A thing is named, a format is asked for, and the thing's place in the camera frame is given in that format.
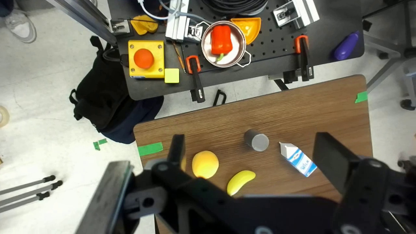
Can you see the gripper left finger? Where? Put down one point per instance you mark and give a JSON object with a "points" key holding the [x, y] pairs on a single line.
{"points": [[191, 188]]}

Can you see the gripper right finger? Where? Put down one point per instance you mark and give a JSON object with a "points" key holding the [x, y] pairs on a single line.
{"points": [[364, 182]]}

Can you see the grey cylinder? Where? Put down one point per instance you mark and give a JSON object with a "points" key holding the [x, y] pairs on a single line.
{"points": [[257, 140]]}

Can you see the yellow orange toy peach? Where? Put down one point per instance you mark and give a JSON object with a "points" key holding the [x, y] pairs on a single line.
{"points": [[205, 164]]}

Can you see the yellow toy banana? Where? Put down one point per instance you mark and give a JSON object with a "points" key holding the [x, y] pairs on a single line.
{"points": [[240, 182]]}

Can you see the green tape strip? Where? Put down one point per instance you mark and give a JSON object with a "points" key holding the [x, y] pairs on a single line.
{"points": [[361, 97], [150, 149]]}

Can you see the small white blue carton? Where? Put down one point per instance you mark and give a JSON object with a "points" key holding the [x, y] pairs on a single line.
{"points": [[298, 160]]}

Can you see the green tape scraps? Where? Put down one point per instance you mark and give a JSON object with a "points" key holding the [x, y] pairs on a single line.
{"points": [[99, 144]]}

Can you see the orange black clamp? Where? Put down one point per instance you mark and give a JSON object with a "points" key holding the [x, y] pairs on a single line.
{"points": [[196, 78], [305, 60]]}

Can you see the yellow square block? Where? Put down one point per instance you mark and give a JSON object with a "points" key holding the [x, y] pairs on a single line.
{"points": [[171, 75]]}

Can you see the black backpack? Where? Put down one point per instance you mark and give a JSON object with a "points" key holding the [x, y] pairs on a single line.
{"points": [[104, 97]]}

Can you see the pencil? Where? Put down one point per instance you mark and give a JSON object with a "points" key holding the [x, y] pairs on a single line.
{"points": [[178, 56]]}

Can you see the office chair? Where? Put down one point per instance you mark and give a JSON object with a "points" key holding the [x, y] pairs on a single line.
{"points": [[390, 48]]}

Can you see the purple toy eggplant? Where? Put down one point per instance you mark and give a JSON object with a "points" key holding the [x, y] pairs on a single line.
{"points": [[346, 46]]}

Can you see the yellow box with red button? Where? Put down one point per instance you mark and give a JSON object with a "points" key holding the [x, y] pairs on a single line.
{"points": [[146, 59]]}

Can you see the silver pot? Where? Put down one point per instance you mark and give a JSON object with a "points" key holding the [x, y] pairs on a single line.
{"points": [[237, 52]]}

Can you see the red toy bell pepper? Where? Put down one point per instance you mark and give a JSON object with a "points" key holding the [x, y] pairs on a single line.
{"points": [[221, 39]]}

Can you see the silver metal box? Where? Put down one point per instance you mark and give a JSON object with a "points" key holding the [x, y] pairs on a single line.
{"points": [[177, 24]]}

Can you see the yellow toy piece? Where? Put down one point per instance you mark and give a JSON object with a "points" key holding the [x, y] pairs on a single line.
{"points": [[144, 25]]}

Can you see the orange toy wedge bowl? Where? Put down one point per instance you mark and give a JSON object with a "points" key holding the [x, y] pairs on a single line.
{"points": [[251, 27]]}

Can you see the roll of clear tape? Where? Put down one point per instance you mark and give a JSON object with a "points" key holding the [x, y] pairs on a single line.
{"points": [[3, 116]]}

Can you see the person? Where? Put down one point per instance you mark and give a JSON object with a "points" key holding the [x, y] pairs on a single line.
{"points": [[20, 24]]}

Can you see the aluminium bracket block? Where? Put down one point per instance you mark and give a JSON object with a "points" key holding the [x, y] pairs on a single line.
{"points": [[296, 13]]}

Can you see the aluminium rail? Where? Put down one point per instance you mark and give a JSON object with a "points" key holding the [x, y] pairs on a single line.
{"points": [[81, 18]]}

